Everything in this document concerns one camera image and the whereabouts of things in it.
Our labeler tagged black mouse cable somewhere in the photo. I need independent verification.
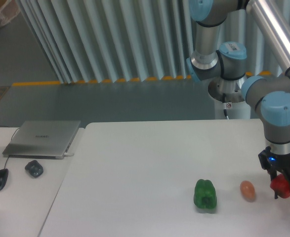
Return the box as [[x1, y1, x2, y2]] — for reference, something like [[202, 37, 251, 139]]
[[0, 125, 21, 170]]

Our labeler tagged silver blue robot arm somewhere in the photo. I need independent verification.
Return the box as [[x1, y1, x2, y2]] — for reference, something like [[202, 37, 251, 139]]
[[187, 0, 290, 198]]

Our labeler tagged brown cardboard box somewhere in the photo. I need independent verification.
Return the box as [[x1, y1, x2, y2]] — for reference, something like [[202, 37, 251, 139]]
[[0, 0, 20, 28]]

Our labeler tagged white laptop cable plug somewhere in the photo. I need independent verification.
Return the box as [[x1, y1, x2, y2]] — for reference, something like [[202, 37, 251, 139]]
[[64, 153, 74, 157]]

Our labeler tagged white corrugated partition screen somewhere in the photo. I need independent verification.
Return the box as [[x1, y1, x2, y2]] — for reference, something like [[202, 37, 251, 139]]
[[15, 0, 290, 84]]

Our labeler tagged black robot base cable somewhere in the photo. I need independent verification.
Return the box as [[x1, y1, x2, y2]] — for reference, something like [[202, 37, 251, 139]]
[[221, 93, 230, 120]]

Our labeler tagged green bell pepper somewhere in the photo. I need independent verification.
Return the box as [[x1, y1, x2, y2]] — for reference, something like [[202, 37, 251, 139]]
[[193, 179, 217, 209]]

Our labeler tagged silver closed laptop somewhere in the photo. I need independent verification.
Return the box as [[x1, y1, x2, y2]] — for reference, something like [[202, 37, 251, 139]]
[[2, 120, 81, 159]]

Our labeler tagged dark grey earbud case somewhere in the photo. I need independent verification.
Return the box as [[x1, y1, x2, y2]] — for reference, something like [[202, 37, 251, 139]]
[[25, 160, 43, 178]]

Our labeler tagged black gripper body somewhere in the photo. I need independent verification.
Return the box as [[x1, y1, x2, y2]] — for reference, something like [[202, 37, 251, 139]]
[[258, 146, 290, 174]]

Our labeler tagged brown egg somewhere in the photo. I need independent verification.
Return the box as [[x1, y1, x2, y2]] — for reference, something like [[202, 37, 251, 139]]
[[240, 181, 255, 200]]

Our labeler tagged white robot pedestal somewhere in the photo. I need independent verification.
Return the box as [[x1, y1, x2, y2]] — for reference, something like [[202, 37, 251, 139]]
[[213, 99, 250, 119]]

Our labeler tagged red bell pepper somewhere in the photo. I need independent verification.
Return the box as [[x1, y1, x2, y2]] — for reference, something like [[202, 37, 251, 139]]
[[278, 174, 290, 198]]

